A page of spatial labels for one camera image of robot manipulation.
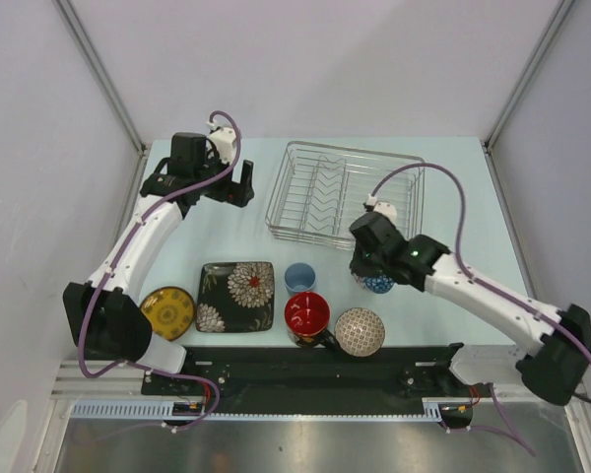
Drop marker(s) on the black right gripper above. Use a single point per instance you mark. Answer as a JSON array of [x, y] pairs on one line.
[[359, 267]]

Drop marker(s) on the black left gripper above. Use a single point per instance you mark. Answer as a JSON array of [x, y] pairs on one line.
[[243, 191]]

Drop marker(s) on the blue triangle pattern bowl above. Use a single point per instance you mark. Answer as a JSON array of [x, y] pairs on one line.
[[376, 284]]

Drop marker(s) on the metal wire dish rack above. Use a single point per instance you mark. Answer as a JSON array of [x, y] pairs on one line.
[[320, 189]]

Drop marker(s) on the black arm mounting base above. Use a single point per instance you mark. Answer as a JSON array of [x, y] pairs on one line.
[[417, 355]]

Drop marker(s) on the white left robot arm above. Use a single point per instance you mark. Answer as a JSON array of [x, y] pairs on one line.
[[104, 314]]

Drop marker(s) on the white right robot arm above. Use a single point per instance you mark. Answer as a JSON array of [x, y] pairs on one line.
[[556, 343]]

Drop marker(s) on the light blue cup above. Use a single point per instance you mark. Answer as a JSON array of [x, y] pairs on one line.
[[299, 277]]

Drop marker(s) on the red black skull mug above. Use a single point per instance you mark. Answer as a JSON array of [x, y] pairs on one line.
[[307, 316]]

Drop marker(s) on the black square floral plate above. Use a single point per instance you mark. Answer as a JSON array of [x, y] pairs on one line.
[[236, 297]]

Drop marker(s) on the yellow round plate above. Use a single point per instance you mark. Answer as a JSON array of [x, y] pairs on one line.
[[170, 310]]

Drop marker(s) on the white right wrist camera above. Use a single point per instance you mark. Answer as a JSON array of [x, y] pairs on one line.
[[373, 204]]

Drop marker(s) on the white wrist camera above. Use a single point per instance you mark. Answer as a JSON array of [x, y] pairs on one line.
[[373, 204], [222, 142]]

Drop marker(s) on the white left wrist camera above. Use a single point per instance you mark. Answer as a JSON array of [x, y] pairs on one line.
[[222, 142]]

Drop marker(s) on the white slotted cable duct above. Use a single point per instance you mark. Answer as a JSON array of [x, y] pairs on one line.
[[183, 410]]

